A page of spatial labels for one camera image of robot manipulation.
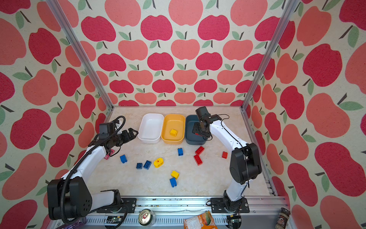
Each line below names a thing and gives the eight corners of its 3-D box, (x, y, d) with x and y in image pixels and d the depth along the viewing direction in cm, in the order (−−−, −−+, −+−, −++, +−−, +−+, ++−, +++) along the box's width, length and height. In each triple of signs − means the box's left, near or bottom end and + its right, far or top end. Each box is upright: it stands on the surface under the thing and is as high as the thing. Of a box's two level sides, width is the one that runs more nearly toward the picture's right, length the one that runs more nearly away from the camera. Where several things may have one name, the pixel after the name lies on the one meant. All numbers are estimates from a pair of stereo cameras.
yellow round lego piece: (153, 164, 91) (152, 162, 89) (160, 157, 94) (159, 155, 92) (158, 169, 89) (157, 167, 87) (165, 162, 92) (164, 160, 90)
